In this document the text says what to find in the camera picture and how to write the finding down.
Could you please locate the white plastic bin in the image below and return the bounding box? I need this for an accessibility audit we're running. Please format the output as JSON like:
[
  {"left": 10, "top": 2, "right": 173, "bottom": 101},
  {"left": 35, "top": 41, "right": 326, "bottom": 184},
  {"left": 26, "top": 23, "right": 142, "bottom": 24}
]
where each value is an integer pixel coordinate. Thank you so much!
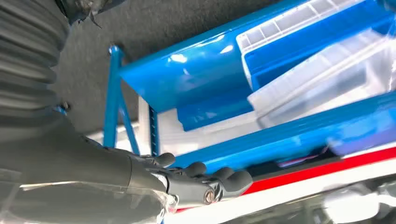
[
  {"left": 236, "top": 0, "right": 369, "bottom": 55},
  {"left": 247, "top": 29, "right": 396, "bottom": 129}
]

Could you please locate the blue metal shelf rack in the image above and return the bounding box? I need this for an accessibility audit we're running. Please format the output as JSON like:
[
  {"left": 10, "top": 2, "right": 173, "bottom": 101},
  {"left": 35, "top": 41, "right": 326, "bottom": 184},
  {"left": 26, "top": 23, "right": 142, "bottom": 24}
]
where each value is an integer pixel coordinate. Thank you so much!
[{"left": 103, "top": 0, "right": 396, "bottom": 175}]

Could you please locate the blue plastic bin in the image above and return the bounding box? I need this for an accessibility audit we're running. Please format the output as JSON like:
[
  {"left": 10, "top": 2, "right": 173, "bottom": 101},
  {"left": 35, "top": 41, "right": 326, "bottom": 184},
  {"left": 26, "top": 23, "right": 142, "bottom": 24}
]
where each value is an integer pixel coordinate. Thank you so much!
[{"left": 242, "top": 0, "right": 396, "bottom": 92}]

